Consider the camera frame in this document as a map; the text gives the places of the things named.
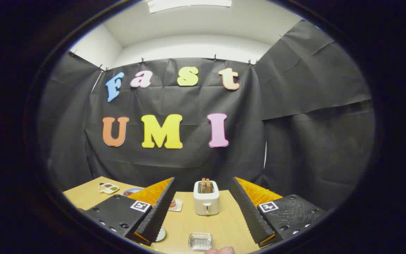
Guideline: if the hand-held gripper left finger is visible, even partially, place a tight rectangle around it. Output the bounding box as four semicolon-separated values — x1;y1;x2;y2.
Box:
80;177;176;247

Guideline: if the white toaster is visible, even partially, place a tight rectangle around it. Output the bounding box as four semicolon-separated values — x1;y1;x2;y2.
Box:
193;180;220;216

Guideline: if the white square coaster tray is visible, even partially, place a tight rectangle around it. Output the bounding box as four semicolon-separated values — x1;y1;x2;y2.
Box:
168;198;183;212

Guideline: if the perforated metal basket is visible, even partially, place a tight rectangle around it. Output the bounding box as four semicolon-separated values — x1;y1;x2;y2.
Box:
188;232;213;251

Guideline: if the white divided sauce dish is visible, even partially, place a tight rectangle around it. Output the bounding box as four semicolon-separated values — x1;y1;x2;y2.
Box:
98;183;120;194

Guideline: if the ceiling light panel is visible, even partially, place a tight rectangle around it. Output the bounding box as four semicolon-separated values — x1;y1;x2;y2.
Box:
148;0;232;14

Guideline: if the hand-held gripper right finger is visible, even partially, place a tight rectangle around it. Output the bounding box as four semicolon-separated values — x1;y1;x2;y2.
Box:
230;177;328;247

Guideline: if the black backdrop cloth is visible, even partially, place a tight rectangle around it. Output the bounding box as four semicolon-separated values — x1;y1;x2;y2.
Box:
37;19;376;212

